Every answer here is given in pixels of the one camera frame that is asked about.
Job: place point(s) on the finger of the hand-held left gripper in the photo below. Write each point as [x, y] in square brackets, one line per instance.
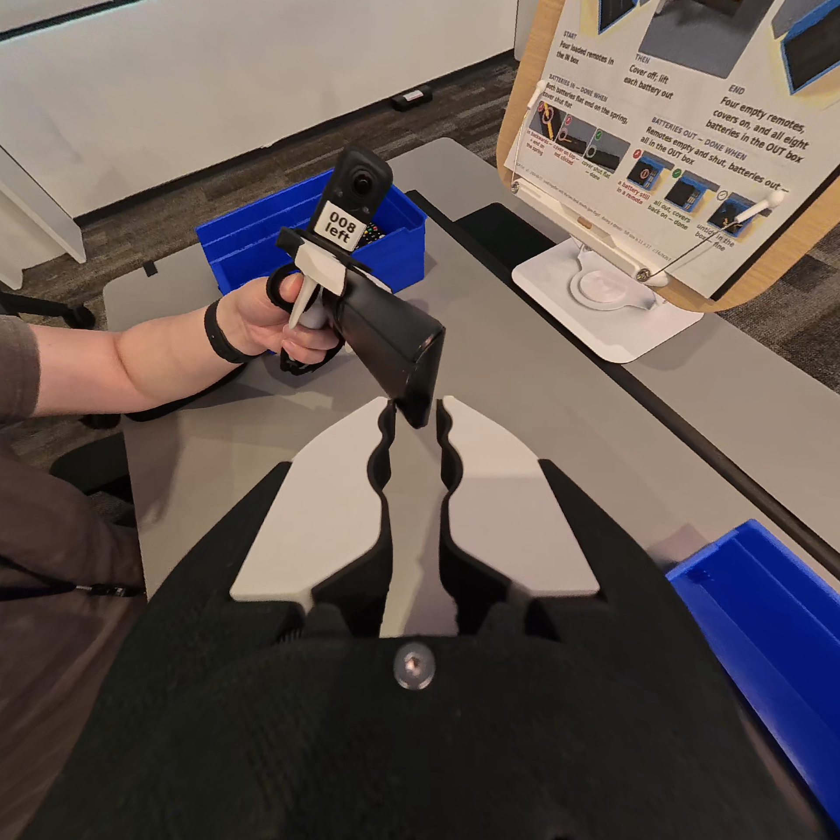
[375, 282]
[325, 272]

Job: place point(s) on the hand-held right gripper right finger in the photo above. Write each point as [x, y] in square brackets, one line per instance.
[518, 518]

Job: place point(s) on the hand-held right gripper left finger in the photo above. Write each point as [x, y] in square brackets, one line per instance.
[308, 518]

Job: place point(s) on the blue plastic bin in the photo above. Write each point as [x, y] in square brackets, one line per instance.
[774, 623]
[249, 249]

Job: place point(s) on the black remote control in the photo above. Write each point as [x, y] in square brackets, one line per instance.
[387, 341]
[371, 236]

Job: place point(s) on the person's left forearm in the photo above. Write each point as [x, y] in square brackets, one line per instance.
[131, 367]

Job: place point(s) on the person's left hand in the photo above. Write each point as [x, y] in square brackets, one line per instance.
[256, 321]

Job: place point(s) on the black desk mat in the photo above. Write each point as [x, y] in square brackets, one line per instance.
[505, 236]

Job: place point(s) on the black floor box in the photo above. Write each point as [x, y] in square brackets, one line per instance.
[412, 97]

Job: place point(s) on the white stand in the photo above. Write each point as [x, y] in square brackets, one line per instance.
[623, 328]

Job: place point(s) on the black chair armrest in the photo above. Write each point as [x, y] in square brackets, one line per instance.
[92, 466]

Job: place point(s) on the wooden instruction poster board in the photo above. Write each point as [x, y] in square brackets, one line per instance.
[689, 98]

